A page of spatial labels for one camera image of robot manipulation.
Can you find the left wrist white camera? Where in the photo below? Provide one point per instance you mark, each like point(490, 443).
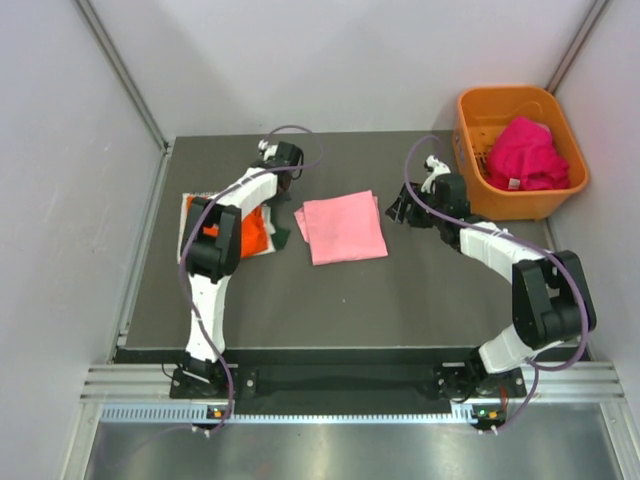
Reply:
point(267, 149)

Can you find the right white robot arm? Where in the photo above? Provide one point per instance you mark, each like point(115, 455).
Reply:
point(550, 298)

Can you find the grey slotted cable duct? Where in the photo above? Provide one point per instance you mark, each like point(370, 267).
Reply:
point(209, 415)

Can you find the dark green t shirt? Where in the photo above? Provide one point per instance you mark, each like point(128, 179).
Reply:
point(278, 235)

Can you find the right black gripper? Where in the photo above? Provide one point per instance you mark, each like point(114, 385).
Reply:
point(398, 211)

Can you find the aluminium frame rail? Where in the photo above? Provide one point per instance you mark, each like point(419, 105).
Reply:
point(585, 382)

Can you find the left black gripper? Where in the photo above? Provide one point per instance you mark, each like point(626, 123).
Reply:
point(283, 198)

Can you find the white printed t shirt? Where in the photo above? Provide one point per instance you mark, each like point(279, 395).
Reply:
point(272, 222)

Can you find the wrist white camera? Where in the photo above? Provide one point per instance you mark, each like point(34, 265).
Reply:
point(434, 168)
point(267, 149)

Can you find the orange plastic basket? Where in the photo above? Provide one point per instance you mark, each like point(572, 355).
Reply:
point(482, 115)

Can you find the light pink t shirt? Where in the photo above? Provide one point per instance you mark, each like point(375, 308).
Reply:
point(342, 229)

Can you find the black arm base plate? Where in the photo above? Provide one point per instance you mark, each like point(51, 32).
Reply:
point(334, 380)

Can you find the magenta t shirt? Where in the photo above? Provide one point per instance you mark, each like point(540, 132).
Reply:
point(524, 158)

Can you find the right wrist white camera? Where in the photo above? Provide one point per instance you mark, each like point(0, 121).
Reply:
point(434, 168)

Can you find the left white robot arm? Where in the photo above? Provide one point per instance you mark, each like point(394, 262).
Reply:
point(210, 246)

